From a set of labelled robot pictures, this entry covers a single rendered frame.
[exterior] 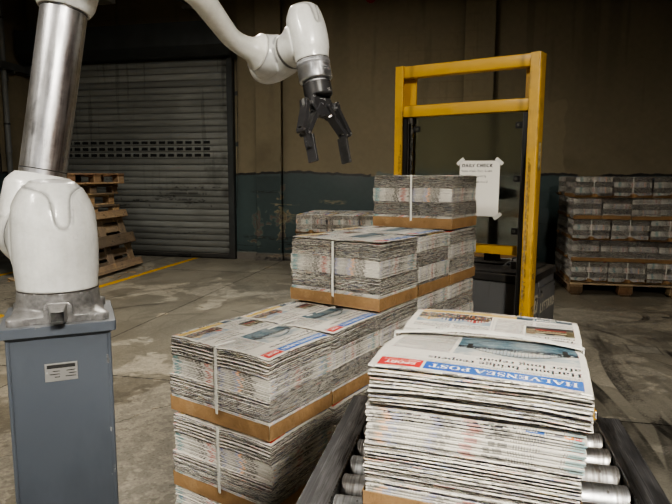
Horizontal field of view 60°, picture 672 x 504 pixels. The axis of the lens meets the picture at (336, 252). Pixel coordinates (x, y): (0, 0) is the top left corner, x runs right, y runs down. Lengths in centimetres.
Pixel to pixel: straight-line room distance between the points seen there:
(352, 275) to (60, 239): 106
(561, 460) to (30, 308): 97
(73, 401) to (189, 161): 820
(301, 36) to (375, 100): 702
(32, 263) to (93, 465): 43
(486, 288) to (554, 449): 238
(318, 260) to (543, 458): 138
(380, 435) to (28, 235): 77
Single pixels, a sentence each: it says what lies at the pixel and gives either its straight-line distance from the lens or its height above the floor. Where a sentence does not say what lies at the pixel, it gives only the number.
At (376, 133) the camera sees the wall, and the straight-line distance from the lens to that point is 855.
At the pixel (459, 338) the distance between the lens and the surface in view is 96.
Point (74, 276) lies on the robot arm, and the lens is 125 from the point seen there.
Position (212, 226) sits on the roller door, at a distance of 925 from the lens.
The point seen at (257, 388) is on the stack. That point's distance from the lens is 156.
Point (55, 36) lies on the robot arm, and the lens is 150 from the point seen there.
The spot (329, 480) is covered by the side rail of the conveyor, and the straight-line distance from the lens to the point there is 101.
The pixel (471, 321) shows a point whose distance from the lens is 106.
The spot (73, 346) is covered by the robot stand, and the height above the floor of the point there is 95.
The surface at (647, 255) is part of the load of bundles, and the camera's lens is 706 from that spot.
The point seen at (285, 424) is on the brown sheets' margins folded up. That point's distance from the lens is 162.
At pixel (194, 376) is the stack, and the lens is 172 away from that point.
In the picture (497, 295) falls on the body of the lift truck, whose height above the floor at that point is 67.
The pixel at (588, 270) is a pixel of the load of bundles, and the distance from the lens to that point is 694.
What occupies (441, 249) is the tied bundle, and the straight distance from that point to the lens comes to 238.
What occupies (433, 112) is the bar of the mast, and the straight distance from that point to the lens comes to 309.
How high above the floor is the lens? 129
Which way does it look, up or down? 7 degrees down
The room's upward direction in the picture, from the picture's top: straight up
